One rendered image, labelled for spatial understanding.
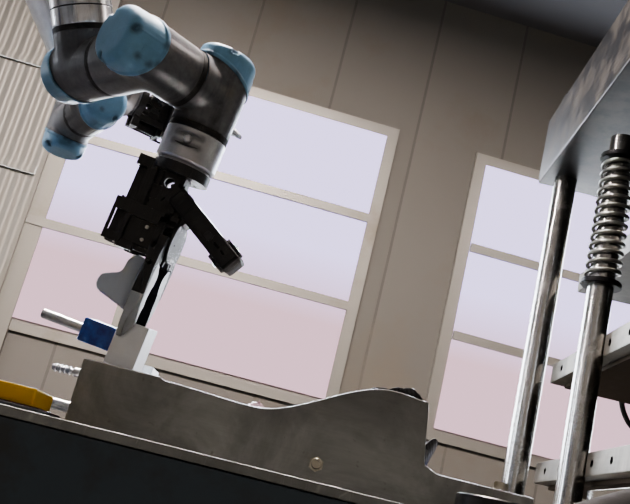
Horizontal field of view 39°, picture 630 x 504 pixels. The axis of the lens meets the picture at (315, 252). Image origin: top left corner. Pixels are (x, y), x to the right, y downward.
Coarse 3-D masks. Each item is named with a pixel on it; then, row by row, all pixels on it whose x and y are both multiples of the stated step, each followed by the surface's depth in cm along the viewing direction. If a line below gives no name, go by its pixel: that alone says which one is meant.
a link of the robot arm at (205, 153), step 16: (176, 128) 106; (192, 128) 105; (160, 144) 107; (176, 144) 105; (192, 144) 105; (208, 144) 106; (176, 160) 105; (192, 160) 105; (208, 160) 106; (208, 176) 108
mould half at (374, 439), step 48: (96, 384) 96; (144, 384) 96; (144, 432) 94; (192, 432) 95; (240, 432) 95; (288, 432) 95; (336, 432) 95; (384, 432) 95; (336, 480) 94; (384, 480) 94; (432, 480) 94
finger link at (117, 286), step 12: (132, 264) 103; (108, 276) 103; (120, 276) 103; (132, 276) 103; (156, 276) 104; (108, 288) 102; (120, 288) 102; (120, 300) 102; (132, 300) 101; (144, 300) 103; (132, 312) 101; (120, 324) 101; (132, 324) 102
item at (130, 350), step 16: (64, 320) 105; (96, 320) 105; (80, 336) 103; (96, 336) 103; (112, 336) 103; (128, 336) 103; (144, 336) 103; (112, 352) 102; (128, 352) 102; (144, 352) 105; (128, 368) 102
